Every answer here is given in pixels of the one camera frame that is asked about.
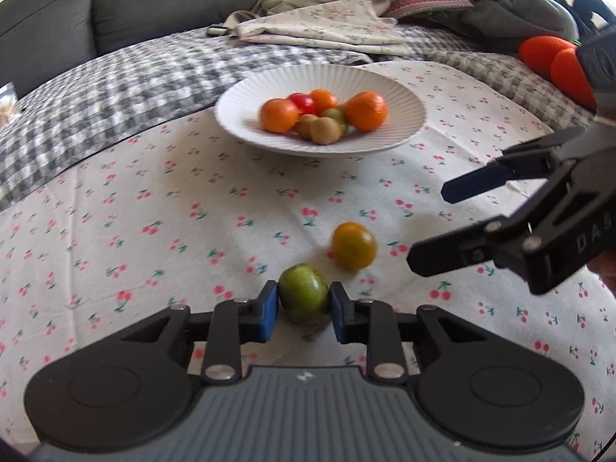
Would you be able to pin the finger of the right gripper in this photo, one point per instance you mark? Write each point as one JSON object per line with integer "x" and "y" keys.
{"x": 476, "y": 182}
{"x": 452, "y": 247}

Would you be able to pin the person's right hand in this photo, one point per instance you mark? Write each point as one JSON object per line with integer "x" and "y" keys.
{"x": 605, "y": 267}

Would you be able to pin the floral beige cloth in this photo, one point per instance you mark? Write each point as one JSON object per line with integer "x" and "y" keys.
{"x": 350, "y": 25}

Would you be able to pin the brown kiwi in plate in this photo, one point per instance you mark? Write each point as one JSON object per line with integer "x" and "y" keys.
{"x": 303, "y": 126}

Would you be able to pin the large green fruit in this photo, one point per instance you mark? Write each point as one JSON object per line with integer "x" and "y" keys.
{"x": 303, "y": 294}

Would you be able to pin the grey checked blanket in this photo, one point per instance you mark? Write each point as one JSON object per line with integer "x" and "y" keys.
{"x": 118, "y": 95}

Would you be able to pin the grey jacket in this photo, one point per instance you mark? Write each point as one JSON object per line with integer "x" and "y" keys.
{"x": 504, "y": 24}

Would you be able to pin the brown kiwi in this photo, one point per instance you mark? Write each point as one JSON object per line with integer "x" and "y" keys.
{"x": 303, "y": 126}
{"x": 324, "y": 131}

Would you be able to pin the white ribbed plate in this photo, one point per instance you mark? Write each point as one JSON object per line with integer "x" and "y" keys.
{"x": 237, "y": 110}

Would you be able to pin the grey sofa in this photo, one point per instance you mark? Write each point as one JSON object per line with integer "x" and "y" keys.
{"x": 41, "y": 39}

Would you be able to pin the smaller orange tangerine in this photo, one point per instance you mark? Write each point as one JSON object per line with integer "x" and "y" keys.
{"x": 278, "y": 115}

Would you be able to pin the clear toothpick container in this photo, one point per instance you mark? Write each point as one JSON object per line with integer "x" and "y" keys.
{"x": 9, "y": 104}

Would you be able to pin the orange-green tomato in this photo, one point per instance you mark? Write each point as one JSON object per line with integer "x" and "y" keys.
{"x": 353, "y": 247}

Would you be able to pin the orange foam handle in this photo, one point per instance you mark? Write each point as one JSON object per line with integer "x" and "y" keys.
{"x": 555, "y": 60}

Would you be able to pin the large orange tangerine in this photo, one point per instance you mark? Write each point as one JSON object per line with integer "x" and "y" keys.
{"x": 366, "y": 111}

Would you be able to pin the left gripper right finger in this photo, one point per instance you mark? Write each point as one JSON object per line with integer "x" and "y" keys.
{"x": 374, "y": 324}

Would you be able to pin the cherry print tablecloth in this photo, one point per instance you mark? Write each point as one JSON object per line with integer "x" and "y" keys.
{"x": 183, "y": 213}

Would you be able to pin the red tomato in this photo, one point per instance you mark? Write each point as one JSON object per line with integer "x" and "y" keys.
{"x": 304, "y": 102}

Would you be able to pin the small orange tomato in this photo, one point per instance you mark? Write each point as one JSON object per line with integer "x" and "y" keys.
{"x": 324, "y": 99}

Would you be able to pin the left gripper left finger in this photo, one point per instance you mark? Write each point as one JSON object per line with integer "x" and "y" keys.
{"x": 234, "y": 323}

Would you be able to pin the small green tomato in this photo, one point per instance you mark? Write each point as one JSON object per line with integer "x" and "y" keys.
{"x": 337, "y": 116}

